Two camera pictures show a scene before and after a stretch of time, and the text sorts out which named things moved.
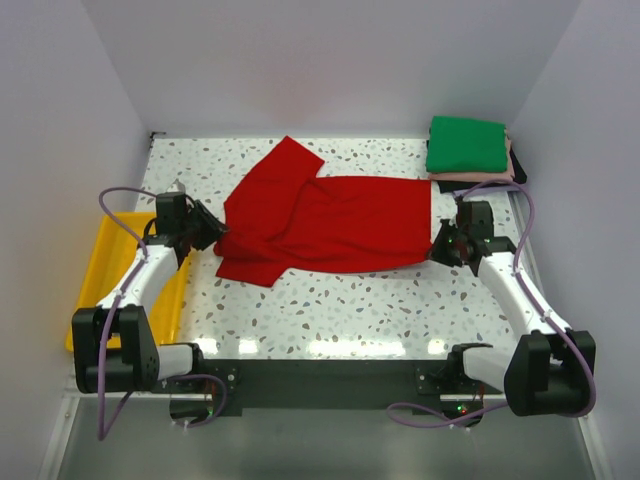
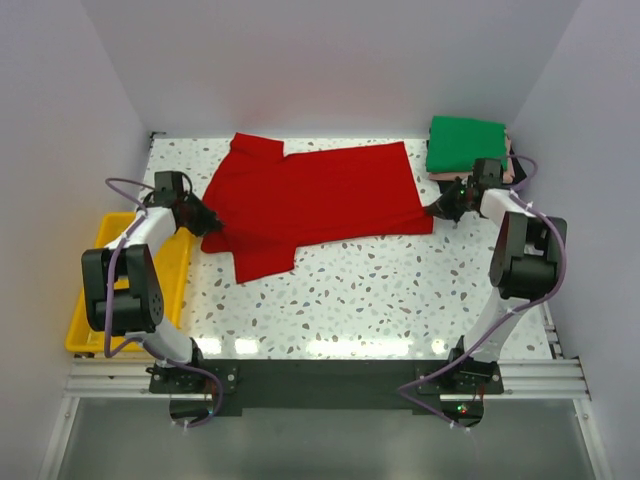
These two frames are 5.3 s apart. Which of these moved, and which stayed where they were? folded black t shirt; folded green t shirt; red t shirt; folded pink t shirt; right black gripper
Moved: red t shirt; right black gripper
Stayed: folded green t shirt; folded black t shirt; folded pink t shirt
